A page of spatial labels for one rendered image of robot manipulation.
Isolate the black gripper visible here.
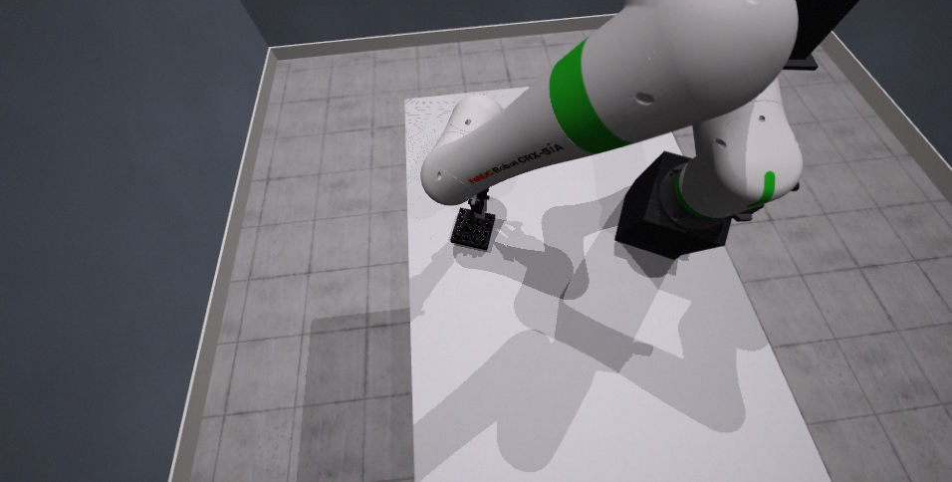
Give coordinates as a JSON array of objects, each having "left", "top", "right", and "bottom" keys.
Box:
[{"left": 468, "top": 188, "right": 490, "bottom": 219}]

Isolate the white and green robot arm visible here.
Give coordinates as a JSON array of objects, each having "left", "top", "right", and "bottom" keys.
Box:
[{"left": 420, "top": 0, "right": 803, "bottom": 230}]

